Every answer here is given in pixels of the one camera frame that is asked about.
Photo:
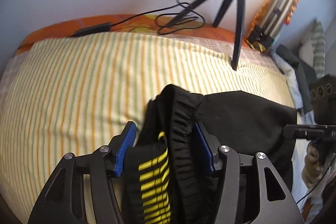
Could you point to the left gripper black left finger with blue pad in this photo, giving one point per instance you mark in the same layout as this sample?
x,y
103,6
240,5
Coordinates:
x,y
62,198

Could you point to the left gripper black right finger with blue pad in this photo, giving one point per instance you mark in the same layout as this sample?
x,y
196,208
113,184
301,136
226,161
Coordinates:
x,y
250,189

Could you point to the black pants yellow stripes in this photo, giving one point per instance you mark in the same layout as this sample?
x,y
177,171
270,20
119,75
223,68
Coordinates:
x,y
163,183

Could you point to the white knit gloved hand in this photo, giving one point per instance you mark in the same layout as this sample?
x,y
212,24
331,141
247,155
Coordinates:
x,y
319,169

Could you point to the folded dark clothes stack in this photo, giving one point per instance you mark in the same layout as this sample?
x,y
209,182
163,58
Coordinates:
x,y
299,76

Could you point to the green white patterned pillow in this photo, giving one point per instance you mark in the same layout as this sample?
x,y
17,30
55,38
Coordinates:
x,y
313,48

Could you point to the colourful hanging cloth ornament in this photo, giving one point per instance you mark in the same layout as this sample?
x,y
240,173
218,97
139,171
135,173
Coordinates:
x,y
290,13

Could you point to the folded silver tripod stand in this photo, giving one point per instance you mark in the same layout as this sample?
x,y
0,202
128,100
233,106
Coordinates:
x,y
267,24

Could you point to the yellow striped bed blanket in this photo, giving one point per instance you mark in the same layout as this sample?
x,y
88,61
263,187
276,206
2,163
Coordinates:
x,y
74,95

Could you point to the black mini tripod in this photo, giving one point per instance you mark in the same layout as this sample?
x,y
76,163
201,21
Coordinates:
x,y
240,16

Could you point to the checked white bed cover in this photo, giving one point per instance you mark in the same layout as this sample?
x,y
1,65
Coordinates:
x,y
246,54

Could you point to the orange bed sheet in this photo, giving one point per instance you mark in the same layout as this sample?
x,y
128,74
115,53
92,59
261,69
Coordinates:
x,y
142,24

